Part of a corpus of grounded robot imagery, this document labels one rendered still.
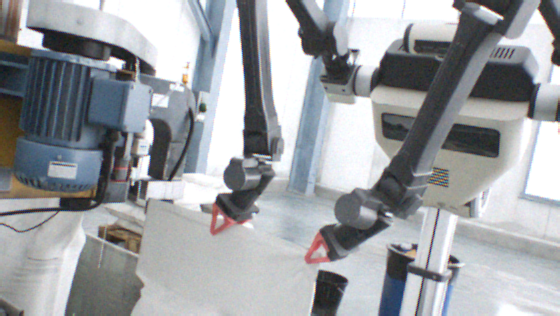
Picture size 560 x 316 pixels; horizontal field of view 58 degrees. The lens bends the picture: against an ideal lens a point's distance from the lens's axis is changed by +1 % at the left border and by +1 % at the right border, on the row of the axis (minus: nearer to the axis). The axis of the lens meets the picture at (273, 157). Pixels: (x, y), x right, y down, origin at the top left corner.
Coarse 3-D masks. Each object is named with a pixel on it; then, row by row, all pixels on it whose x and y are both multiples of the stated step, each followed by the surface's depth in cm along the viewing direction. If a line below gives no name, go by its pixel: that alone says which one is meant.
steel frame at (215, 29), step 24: (192, 0) 653; (216, 0) 710; (336, 0) 968; (216, 24) 708; (216, 48) 706; (216, 72) 699; (312, 72) 980; (216, 96) 708; (312, 96) 987; (312, 120) 985; (192, 144) 723; (312, 144) 982; (192, 168) 721; (312, 168) 972; (288, 192) 976; (312, 192) 992
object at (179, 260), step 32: (160, 224) 126; (192, 224) 119; (160, 256) 125; (192, 256) 119; (224, 256) 113; (256, 256) 110; (288, 256) 107; (320, 256) 103; (160, 288) 124; (192, 288) 118; (224, 288) 113; (256, 288) 110; (288, 288) 107
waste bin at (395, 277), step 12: (396, 252) 304; (396, 264) 305; (456, 264) 300; (384, 276) 320; (396, 276) 305; (456, 276) 304; (384, 288) 316; (396, 288) 305; (384, 300) 314; (396, 300) 304; (444, 300) 301; (384, 312) 312; (396, 312) 304; (444, 312) 304
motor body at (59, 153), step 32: (32, 64) 89; (64, 64) 88; (96, 64) 90; (32, 96) 90; (64, 96) 89; (32, 128) 89; (64, 128) 89; (96, 128) 94; (32, 160) 89; (64, 160) 89; (96, 160) 95; (64, 192) 92
